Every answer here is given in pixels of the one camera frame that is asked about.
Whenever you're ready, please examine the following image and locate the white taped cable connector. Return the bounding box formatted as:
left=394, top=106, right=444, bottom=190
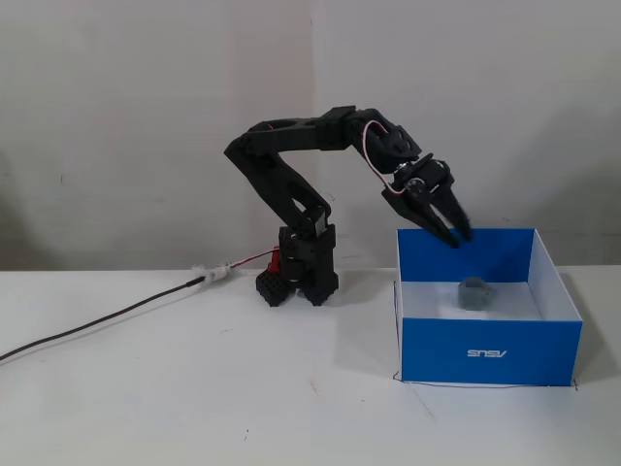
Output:
left=191, top=261, right=234, bottom=283

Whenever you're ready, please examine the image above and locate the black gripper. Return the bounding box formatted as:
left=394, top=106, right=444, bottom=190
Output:
left=380, top=153, right=474, bottom=250

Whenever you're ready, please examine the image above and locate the black power cable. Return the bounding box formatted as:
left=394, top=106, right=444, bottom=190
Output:
left=0, top=277, right=205, bottom=364

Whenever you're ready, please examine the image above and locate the gray cube block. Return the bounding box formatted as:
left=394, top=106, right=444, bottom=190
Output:
left=454, top=276, right=497, bottom=313

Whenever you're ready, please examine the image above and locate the blue and white cardboard box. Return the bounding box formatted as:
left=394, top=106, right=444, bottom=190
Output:
left=393, top=227, right=584, bottom=387

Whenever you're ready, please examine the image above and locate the red and white supply wire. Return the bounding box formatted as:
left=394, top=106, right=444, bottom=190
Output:
left=227, top=247, right=283, bottom=276

